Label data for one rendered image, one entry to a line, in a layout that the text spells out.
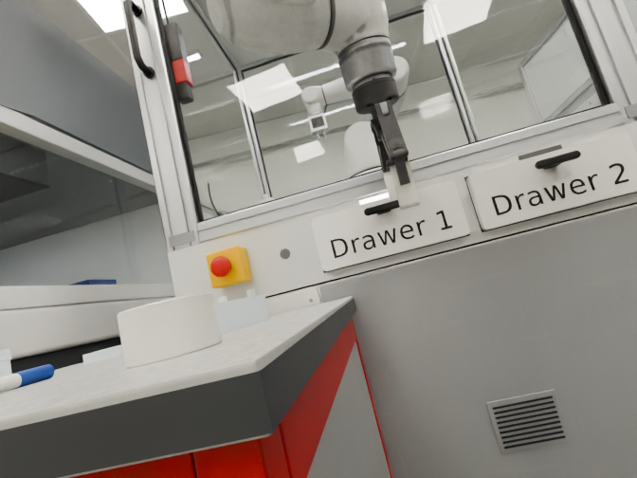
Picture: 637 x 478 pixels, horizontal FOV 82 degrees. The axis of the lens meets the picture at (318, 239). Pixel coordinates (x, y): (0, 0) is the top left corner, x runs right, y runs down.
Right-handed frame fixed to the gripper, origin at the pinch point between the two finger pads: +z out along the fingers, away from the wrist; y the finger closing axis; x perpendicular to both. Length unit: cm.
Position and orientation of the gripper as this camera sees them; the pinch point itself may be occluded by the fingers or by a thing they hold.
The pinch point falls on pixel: (403, 200)
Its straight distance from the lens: 65.8
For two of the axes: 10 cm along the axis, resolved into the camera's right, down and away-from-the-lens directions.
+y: 1.0, -0.9, 9.9
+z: 2.7, 9.6, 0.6
